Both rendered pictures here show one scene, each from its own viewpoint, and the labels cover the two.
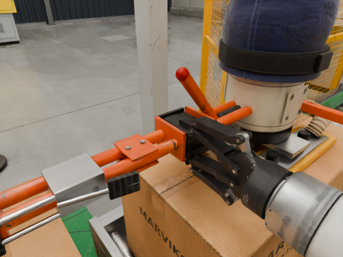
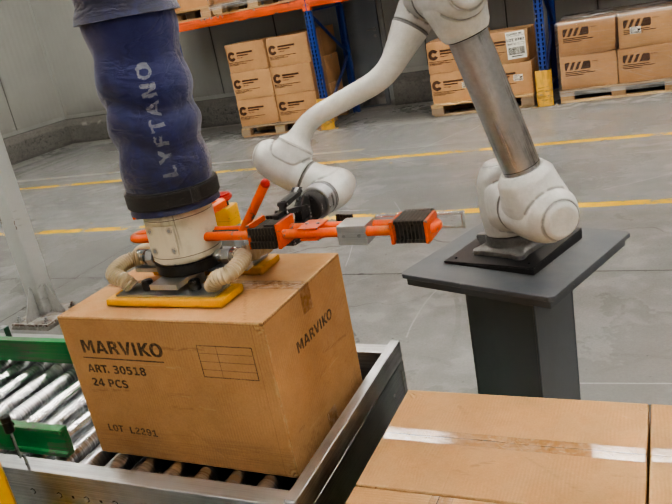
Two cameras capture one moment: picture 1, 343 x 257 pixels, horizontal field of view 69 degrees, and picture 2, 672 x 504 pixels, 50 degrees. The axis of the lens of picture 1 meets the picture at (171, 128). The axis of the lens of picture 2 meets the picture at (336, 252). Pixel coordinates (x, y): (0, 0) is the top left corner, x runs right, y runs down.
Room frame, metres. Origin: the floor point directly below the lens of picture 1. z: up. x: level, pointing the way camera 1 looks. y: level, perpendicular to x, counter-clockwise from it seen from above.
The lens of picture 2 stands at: (0.95, 1.50, 1.56)
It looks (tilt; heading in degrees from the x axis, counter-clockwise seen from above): 19 degrees down; 246
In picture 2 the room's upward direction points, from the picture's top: 11 degrees counter-clockwise
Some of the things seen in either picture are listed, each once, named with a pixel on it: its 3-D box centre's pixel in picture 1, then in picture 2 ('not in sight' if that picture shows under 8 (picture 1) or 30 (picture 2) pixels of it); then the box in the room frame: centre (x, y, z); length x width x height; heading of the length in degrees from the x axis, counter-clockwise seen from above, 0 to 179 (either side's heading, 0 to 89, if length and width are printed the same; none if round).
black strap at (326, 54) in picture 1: (271, 51); (173, 189); (0.57, -0.22, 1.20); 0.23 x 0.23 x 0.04
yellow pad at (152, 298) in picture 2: not in sight; (172, 289); (0.65, -0.16, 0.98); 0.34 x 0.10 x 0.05; 129
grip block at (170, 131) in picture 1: (185, 131); (271, 231); (0.41, -0.03, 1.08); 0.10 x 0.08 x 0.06; 39
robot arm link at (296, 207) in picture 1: (299, 209); (317, 200); (0.22, -0.16, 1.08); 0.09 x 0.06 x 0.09; 129
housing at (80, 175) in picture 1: (75, 182); (356, 231); (0.28, 0.14, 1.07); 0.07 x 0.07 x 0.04; 39
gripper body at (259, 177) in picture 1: (251, 179); (306, 209); (0.28, -0.12, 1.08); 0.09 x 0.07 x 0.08; 39
